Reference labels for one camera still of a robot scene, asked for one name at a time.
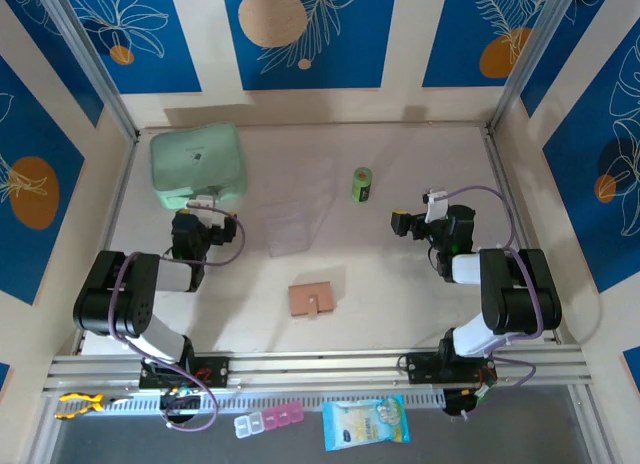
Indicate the tan leather card holder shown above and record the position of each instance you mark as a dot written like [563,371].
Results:
[310,299]

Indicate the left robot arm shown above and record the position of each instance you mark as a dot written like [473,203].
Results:
[125,304]

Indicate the mint green zip pouch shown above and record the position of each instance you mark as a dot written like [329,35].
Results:
[197,159]

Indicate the white and pink pill organizer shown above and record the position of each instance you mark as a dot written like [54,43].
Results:
[267,419]

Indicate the blue and yellow snack packet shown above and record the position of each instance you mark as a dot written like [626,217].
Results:
[365,424]

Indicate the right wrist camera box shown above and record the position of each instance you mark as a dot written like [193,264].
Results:
[436,206]

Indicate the aluminium side rail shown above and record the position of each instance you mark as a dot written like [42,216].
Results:
[120,194]
[499,164]

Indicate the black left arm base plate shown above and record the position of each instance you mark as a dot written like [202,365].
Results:
[215,371]

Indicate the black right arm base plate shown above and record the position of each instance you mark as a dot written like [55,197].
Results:
[422,369]

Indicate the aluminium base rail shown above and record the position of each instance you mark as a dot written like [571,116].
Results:
[320,369]

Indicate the aluminium corner post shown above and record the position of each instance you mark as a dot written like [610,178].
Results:
[530,59]
[85,59]

